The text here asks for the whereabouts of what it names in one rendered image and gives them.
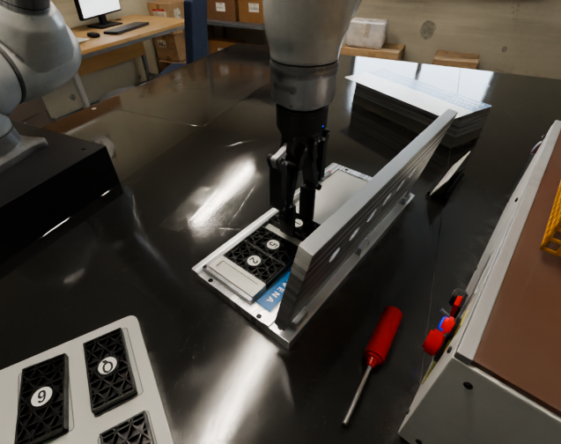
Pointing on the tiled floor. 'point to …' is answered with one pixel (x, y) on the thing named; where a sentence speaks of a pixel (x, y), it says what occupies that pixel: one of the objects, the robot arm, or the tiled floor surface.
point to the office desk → (119, 46)
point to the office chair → (193, 33)
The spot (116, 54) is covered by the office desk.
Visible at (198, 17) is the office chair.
